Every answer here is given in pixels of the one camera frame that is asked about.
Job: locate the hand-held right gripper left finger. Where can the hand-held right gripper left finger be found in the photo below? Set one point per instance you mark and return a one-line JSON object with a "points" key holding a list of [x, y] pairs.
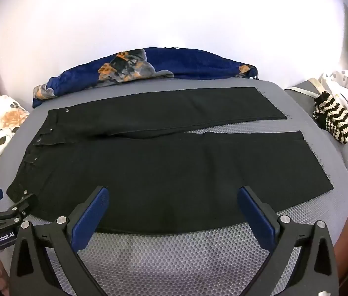
{"points": [[90, 217]]}

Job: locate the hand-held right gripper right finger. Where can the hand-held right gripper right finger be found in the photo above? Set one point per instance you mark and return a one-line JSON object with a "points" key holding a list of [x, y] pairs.
{"points": [[256, 219]]}

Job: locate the black pants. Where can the black pants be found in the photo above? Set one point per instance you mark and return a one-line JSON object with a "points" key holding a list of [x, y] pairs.
{"points": [[161, 166]]}

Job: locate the grey mesh pad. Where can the grey mesh pad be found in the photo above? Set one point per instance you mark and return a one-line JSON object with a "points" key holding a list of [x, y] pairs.
{"points": [[174, 252]]}

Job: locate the black white striped crochet bag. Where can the black white striped crochet bag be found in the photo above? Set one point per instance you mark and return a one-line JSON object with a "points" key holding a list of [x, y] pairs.
{"points": [[337, 120]]}

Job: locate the blue floral blanket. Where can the blue floral blanket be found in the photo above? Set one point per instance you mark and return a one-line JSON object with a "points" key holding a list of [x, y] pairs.
{"points": [[192, 61]]}

